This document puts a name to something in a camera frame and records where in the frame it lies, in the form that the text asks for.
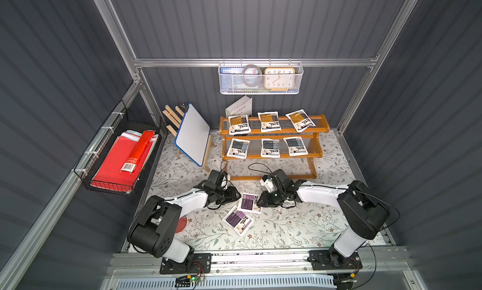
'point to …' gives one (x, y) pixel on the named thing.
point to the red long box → (138, 151)
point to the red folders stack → (108, 175)
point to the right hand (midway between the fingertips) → (259, 206)
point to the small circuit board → (184, 281)
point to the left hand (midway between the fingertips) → (239, 198)
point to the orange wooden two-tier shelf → (255, 167)
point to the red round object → (181, 224)
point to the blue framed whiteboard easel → (193, 137)
